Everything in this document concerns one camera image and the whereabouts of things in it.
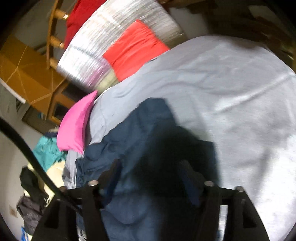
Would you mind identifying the pink pillow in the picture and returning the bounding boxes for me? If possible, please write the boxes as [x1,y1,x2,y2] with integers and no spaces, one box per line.
[57,90,97,154]

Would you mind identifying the wooden bed railing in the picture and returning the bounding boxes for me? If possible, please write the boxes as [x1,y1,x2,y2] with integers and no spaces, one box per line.
[46,0,69,69]

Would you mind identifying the dark clothes pile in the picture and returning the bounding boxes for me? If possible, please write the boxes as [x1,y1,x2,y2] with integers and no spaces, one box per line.
[16,166,49,236]

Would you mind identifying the red cloth on railing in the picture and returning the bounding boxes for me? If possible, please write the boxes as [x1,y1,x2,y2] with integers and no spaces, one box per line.
[64,0,106,49]

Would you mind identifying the black cable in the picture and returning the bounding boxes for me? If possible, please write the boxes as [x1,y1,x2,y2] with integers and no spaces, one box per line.
[0,117,70,200]

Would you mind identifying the orange wooden cabinet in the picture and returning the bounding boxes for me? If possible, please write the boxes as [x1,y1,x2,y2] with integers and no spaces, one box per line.
[1,36,75,125]

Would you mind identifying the silver striped bed cover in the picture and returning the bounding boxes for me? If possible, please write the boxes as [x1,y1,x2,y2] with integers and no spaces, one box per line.
[56,1,187,92]

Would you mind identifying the grey bed sheet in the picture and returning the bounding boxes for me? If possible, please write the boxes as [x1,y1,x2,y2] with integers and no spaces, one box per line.
[62,34,296,241]

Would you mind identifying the red pillow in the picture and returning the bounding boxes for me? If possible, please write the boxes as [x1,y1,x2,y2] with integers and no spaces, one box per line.
[103,20,170,82]

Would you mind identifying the navy blue padded jacket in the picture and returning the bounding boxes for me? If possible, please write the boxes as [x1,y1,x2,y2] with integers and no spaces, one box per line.
[76,98,219,240]

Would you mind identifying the teal garment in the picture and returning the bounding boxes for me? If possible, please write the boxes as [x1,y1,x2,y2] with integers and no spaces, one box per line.
[33,136,67,172]

